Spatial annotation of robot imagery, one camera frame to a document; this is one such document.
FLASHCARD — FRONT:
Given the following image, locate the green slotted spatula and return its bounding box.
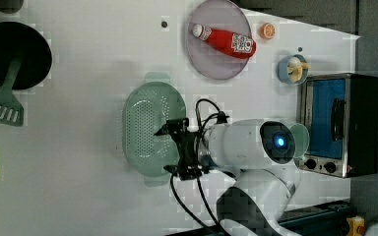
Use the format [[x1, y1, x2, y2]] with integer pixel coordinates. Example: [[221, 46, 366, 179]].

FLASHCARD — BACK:
[[0, 56, 24, 127]]

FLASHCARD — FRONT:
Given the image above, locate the light green cup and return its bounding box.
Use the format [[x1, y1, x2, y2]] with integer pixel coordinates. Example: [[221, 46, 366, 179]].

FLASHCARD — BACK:
[[289, 123, 310, 158]]

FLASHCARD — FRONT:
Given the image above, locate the black and silver toaster oven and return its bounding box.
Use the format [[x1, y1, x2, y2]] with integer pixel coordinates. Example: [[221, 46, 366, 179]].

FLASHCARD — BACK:
[[298, 73, 378, 178]]

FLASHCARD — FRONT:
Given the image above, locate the peeled banana toy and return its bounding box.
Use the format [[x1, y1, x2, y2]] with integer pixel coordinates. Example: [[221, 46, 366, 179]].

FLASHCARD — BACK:
[[287, 57, 310, 83]]

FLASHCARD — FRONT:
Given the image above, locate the yellow emergency stop button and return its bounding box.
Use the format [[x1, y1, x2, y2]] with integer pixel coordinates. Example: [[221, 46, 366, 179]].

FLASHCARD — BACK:
[[346, 216, 366, 236]]

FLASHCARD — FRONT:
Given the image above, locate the blue metal frame rail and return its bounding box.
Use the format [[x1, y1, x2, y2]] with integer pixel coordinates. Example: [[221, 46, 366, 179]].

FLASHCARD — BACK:
[[164, 201, 356, 236]]

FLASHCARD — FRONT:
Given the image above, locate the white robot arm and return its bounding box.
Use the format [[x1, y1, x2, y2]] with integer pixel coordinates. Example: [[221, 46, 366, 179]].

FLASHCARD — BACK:
[[156, 117, 302, 236]]

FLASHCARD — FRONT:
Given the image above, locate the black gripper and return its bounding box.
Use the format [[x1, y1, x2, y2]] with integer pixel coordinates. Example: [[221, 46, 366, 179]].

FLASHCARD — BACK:
[[155, 118, 210, 181]]

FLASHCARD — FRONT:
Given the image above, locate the black round pan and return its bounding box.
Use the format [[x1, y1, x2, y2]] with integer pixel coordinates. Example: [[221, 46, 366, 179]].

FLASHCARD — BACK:
[[0, 22, 52, 90]]

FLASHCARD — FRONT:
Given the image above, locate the grey round plate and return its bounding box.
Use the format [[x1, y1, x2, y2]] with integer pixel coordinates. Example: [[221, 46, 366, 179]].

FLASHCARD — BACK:
[[185, 0, 257, 80]]

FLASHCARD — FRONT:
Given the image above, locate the red ketchup bottle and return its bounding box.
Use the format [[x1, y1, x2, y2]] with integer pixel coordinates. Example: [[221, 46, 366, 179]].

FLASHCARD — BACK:
[[192, 24, 257, 59]]

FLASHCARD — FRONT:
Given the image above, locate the dark grey cup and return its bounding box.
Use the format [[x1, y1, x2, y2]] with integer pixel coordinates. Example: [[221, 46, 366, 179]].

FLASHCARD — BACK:
[[0, 0, 25, 14]]

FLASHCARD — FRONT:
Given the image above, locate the orange slice toy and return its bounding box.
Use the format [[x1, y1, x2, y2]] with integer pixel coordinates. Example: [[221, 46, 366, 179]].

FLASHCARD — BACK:
[[260, 23, 276, 39]]

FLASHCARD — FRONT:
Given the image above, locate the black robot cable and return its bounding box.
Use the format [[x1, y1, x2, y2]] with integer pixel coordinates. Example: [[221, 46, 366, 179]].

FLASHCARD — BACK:
[[168, 97, 230, 236]]

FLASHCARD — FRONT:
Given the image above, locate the blue bowl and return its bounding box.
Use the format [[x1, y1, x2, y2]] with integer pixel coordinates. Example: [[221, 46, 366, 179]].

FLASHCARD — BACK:
[[278, 54, 309, 85]]

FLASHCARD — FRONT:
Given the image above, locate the green oval plastic strainer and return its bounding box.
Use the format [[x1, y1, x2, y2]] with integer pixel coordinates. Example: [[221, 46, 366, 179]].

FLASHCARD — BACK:
[[122, 72, 186, 187]]

